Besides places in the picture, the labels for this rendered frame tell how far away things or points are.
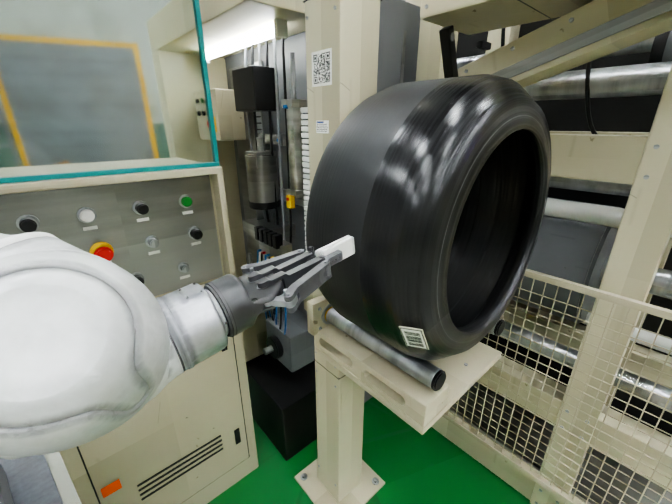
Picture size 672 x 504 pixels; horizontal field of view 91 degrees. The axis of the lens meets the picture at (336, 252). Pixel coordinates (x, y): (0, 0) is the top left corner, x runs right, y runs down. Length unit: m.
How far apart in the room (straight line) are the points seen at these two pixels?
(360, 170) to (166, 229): 0.68
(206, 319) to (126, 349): 0.20
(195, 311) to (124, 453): 0.98
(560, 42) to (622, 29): 0.11
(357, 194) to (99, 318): 0.42
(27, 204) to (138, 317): 0.83
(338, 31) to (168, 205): 0.64
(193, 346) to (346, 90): 0.66
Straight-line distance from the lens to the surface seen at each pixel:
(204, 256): 1.13
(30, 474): 1.13
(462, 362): 0.97
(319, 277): 0.46
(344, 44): 0.86
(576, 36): 1.01
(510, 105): 0.64
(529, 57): 1.04
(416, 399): 0.75
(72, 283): 0.20
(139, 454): 1.36
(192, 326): 0.39
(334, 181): 0.59
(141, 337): 0.21
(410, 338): 0.59
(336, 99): 0.85
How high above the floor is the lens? 1.39
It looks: 21 degrees down
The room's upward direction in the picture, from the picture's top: straight up
